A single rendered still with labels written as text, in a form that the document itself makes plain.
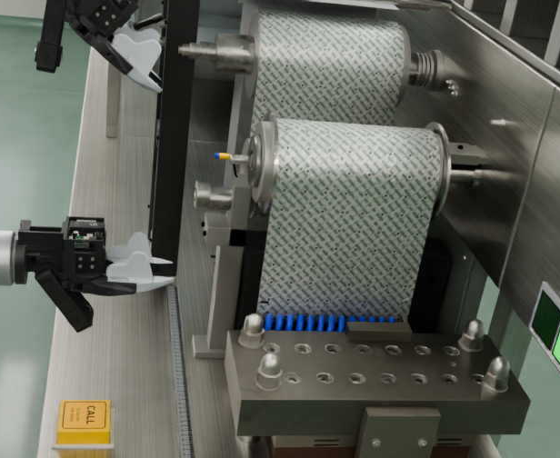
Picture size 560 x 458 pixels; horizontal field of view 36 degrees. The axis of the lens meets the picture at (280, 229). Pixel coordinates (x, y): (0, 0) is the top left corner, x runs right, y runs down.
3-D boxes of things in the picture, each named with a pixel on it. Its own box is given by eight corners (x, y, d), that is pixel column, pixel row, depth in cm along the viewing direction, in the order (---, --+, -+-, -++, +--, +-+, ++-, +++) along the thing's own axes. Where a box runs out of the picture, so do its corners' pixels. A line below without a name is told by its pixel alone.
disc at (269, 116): (252, 187, 132) (264, 95, 126) (255, 187, 133) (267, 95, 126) (265, 231, 119) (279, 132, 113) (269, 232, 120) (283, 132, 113)
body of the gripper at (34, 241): (108, 242, 114) (14, 238, 111) (105, 297, 118) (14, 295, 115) (109, 216, 120) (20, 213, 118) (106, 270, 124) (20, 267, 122)
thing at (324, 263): (255, 319, 128) (270, 207, 120) (405, 323, 132) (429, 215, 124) (255, 321, 127) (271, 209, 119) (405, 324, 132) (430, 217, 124)
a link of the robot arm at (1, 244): (-20, 295, 114) (-11, 265, 122) (16, 296, 115) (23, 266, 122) (-21, 245, 111) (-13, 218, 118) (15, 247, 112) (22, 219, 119)
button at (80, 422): (60, 412, 122) (60, 398, 121) (110, 412, 123) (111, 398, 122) (56, 445, 116) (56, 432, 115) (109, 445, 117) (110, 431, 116)
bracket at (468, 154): (438, 151, 129) (441, 138, 128) (474, 153, 130) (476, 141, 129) (449, 164, 125) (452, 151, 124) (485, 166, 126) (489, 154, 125)
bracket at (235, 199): (189, 341, 142) (205, 171, 128) (227, 342, 143) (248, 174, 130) (191, 358, 137) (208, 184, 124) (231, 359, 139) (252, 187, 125)
